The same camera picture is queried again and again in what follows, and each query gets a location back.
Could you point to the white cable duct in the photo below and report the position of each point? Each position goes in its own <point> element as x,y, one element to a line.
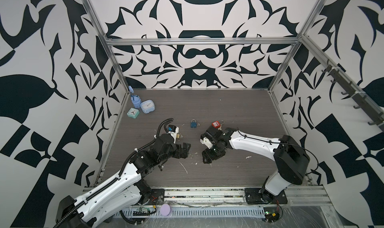
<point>205,212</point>

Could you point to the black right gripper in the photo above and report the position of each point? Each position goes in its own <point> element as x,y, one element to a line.
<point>207,157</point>

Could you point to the right electronics board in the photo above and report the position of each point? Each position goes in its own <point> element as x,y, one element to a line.
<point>272,214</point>

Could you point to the light blue alarm clock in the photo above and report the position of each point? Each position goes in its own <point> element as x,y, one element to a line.
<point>148,106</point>

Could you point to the aluminium frame corner post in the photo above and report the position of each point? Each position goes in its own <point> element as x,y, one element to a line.
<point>101,35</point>

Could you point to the wall hook rack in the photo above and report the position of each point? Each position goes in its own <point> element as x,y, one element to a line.
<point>352,90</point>

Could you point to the green circuit board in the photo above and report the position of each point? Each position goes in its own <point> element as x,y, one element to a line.
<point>144,212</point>

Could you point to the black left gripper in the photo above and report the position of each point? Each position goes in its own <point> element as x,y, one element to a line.
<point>177,154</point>

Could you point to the red safety padlock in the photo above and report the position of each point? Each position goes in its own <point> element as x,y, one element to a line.
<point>218,124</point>

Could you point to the green small clock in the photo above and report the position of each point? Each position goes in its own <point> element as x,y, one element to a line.
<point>133,113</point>

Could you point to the blue pen holder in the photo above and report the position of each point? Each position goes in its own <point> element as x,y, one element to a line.
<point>135,99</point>

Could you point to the purple round disc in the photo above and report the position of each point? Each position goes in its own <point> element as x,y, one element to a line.
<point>165,210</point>

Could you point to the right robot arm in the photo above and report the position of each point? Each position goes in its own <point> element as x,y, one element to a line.
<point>291,160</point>

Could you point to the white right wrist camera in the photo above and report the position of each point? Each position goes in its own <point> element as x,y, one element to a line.
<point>207,140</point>

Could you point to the blue padlock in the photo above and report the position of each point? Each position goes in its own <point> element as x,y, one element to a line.
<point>194,123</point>

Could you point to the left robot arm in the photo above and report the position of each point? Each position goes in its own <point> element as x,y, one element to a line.
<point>125,188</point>

